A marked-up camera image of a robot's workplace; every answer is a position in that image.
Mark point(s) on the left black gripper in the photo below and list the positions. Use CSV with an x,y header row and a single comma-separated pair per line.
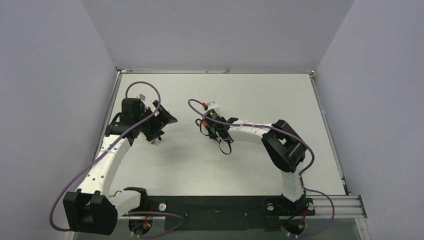
x,y
162,119

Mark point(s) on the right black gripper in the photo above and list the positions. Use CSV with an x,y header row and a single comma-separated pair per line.
x,y
214,128

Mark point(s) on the orange black padlock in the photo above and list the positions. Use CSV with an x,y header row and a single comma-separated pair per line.
x,y
202,125

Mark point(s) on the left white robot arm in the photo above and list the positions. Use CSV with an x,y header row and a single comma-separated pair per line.
x,y
90,208

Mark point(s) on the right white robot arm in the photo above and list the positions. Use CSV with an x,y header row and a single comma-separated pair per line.
x,y
284,148

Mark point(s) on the yellow padlock with keys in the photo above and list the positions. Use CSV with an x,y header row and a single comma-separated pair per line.
x,y
155,141

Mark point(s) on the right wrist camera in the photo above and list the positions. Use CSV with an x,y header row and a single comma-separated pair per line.
x,y
213,105

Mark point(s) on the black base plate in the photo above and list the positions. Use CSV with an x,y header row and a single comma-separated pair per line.
x,y
227,213

